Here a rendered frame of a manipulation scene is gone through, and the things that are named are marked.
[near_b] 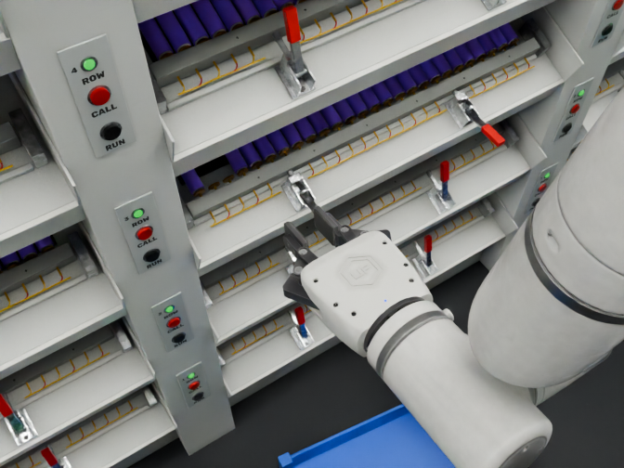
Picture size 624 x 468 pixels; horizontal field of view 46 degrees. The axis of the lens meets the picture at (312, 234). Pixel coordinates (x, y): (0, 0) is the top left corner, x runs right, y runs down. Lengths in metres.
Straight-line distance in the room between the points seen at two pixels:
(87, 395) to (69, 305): 0.20
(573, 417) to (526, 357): 0.97
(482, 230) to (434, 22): 0.63
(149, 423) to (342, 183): 0.52
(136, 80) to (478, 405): 0.39
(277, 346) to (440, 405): 0.66
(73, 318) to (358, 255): 0.35
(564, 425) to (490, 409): 0.83
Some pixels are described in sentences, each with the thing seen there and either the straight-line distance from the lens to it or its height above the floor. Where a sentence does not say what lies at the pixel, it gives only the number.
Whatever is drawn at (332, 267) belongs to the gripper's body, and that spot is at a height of 0.68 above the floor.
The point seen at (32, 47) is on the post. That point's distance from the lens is 0.60.
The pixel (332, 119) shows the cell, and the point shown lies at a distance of 0.96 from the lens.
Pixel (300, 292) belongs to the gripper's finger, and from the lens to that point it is 0.73.
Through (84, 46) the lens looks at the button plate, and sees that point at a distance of 0.61.
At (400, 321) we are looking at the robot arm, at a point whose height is 0.70.
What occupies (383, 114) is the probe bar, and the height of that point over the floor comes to 0.58.
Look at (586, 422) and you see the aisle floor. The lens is 1.45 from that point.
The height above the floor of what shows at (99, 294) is 0.54.
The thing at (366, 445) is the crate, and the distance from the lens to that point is 1.35.
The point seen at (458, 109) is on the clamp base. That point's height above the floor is 0.56.
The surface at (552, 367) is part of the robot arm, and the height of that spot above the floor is 0.86.
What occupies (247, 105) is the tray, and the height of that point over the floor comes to 0.74.
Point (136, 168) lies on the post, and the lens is 0.72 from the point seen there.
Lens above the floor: 1.28
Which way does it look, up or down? 55 degrees down
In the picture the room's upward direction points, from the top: straight up
